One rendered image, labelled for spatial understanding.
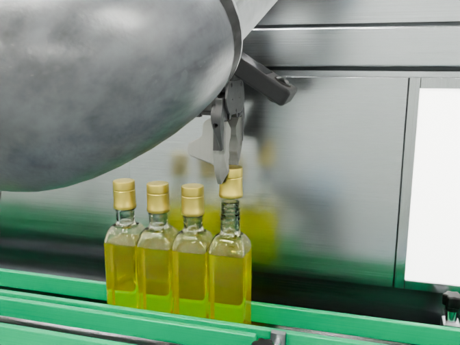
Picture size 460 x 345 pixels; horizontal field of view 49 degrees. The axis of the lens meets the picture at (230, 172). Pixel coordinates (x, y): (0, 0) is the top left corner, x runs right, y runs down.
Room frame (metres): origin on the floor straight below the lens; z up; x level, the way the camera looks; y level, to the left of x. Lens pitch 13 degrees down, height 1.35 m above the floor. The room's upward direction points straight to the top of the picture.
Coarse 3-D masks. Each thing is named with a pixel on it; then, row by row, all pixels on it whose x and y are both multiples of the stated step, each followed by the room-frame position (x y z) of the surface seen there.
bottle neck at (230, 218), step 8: (224, 200) 0.73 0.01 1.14; (232, 200) 0.74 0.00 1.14; (224, 208) 0.71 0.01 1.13; (232, 208) 0.71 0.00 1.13; (224, 216) 0.71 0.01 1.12; (232, 216) 0.71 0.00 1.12; (224, 224) 0.72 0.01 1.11; (232, 224) 0.71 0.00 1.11; (224, 232) 0.72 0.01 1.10; (232, 232) 0.71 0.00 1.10
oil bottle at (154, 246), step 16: (144, 240) 0.73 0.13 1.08; (160, 240) 0.73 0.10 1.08; (144, 256) 0.73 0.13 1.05; (160, 256) 0.73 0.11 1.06; (144, 272) 0.73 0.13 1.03; (160, 272) 0.73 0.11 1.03; (144, 288) 0.73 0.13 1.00; (160, 288) 0.73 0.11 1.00; (144, 304) 0.73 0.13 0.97; (160, 304) 0.73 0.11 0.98
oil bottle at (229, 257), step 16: (224, 240) 0.71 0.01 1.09; (240, 240) 0.71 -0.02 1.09; (208, 256) 0.71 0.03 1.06; (224, 256) 0.70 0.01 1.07; (240, 256) 0.69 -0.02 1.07; (208, 272) 0.71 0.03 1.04; (224, 272) 0.70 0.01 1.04; (240, 272) 0.69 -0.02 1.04; (208, 288) 0.71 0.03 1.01; (224, 288) 0.70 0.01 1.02; (240, 288) 0.69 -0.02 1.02; (208, 304) 0.71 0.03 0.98; (224, 304) 0.70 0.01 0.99; (240, 304) 0.69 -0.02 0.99; (224, 320) 0.70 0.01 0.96; (240, 320) 0.69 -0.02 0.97
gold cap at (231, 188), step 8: (232, 168) 0.71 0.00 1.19; (240, 168) 0.72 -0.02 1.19; (232, 176) 0.71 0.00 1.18; (240, 176) 0.72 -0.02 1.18; (224, 184) 0.71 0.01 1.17; (232, 184) 0.71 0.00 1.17; (240, 184) 0.72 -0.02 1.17; (224, 192) 0.71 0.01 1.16; (232, 192) 0.71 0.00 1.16; (240, 192) 0.72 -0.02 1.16
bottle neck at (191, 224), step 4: (184, 216) 0.73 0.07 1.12; (200, 216) 0.73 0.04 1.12; (184, 220) 0.73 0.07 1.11; (188, 220) 0.73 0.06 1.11; (192, 220) 0.73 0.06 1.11; (196, 220) 0.73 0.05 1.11; (200, 220) 0.73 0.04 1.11; (184, 224) 0.73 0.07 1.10; (188, 224) 0.73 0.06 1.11; (192, 224) 0.73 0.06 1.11; (196, 224) 0.73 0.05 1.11; (200, 224) 0.73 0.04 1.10; (184, 228) 0.73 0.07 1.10; (188, 228) 0.73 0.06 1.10; (192, 228) 0.73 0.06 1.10; (196, 228) 0.73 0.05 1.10; (200, 228) 0.73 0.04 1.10
